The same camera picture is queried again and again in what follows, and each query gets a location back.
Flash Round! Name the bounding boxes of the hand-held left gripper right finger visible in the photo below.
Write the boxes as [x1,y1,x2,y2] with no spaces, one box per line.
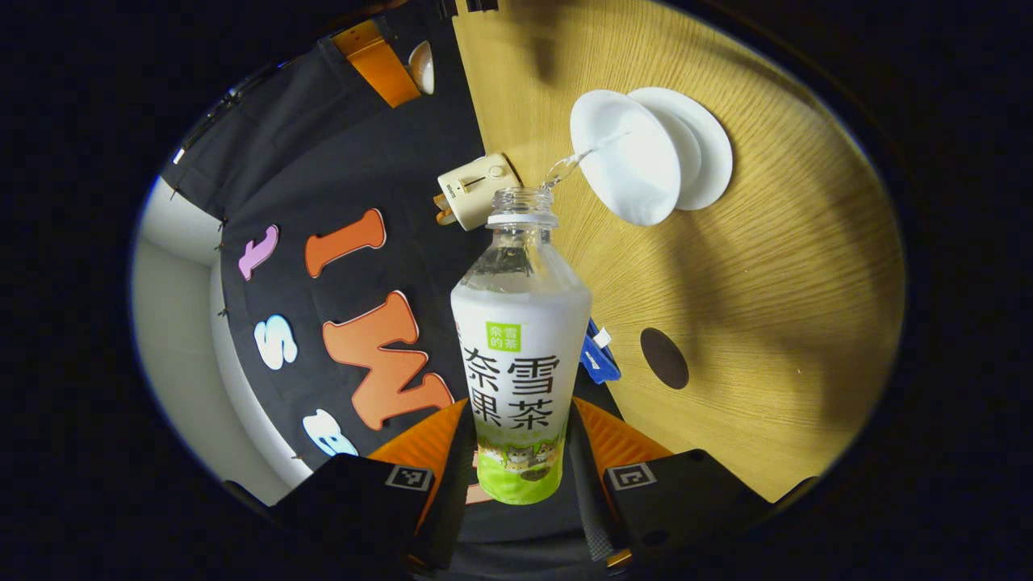
[569,395,772,575]

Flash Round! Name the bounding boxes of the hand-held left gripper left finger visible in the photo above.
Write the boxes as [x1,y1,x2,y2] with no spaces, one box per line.
[270,398,477,578]

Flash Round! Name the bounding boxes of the dark round coaster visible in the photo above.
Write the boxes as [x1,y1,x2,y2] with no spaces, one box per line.
[640,327,690,391]

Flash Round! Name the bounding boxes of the clear water bottle white label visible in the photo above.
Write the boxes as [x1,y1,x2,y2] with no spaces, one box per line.
[450,186,593,506]

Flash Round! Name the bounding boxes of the white teacup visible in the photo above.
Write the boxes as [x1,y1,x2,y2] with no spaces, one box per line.
[570,90,683,227]

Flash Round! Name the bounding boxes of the black backdrop cloth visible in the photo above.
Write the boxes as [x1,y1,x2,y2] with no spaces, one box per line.
[161,0,626,570]

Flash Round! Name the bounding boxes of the white toaster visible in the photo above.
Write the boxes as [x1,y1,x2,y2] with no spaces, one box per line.
[437,153,523,232]

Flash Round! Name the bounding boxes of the blue folded towel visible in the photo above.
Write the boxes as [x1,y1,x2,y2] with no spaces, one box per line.
[579,317,622,384]

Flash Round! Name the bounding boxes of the white saucer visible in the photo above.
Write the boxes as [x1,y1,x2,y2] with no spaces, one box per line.
[628,86,734,212]

